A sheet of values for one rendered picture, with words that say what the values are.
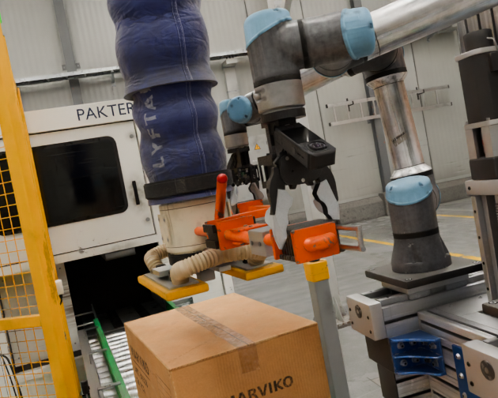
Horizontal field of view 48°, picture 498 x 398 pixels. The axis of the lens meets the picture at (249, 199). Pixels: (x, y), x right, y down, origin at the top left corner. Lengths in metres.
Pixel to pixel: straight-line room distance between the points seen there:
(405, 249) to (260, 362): 0.46
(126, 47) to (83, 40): 9.10
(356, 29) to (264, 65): 0.14
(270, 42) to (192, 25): 0.55
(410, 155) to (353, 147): 9.61
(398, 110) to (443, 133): 10.60
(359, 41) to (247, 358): 0.84
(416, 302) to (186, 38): 0.85
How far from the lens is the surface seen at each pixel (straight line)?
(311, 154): 0.78
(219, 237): 1.14
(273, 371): 1.45
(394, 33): 1.01
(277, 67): 0.86
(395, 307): 1.44
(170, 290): 1.28
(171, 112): 1.33
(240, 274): 1.33
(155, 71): 1.35
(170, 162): 1.33
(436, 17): 1.03
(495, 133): 1.29
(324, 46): 0.87
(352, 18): 0.88
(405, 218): 1.46
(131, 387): 2.60
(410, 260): 1.47
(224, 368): 1.40
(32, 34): 10.56
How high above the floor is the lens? 1.37
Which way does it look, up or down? 3 degrees down
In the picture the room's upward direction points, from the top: 11 degrees counter-clockwise
